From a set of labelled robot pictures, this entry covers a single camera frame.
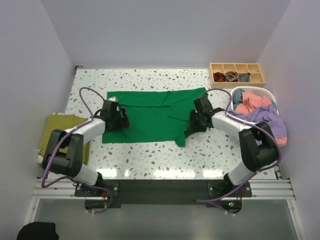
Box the green t-shirt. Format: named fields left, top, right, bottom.
left=102, top=87, right=206, bottom=147

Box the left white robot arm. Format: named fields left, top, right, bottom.
left=41, top=97, right=130, bottom=196

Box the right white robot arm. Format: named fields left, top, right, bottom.
left=188, top=97, right=280, bottom=197

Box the orange black rolled sock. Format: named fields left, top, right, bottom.
left=213, top=72, right=226, bottom=83

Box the blue grey garment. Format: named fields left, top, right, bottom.
left=232, top=88, right=245, bottom=103

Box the wooden compartment tray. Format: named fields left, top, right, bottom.
left=209, top=63, right=266, bottom=89

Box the brown patterned rolled sock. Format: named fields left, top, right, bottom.
left=225, top=71, right=239, bottom=83

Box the pink t-shirt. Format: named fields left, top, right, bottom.
left=234, top=91, right=288, bottom=148

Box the dark grey rolled sock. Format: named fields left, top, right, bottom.
left=238, top=72, right=251, bottom=83

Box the olive folded t-shirt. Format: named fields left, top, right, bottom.
left=37, top=113, right=91, bottom=168

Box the purple t-shirt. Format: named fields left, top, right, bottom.
left=229, top=104, right=288, bottom=139

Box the white laundry basket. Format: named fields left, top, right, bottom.
left=230, top=86, right=279, bottom=151

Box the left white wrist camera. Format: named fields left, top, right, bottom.
left=107, top=96, right=118, bottom=102

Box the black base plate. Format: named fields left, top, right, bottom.
left=74, top=178, right=253, bottom=213

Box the aluminium rail frame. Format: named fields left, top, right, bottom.
left=24, top=168, right=305, bottom=240

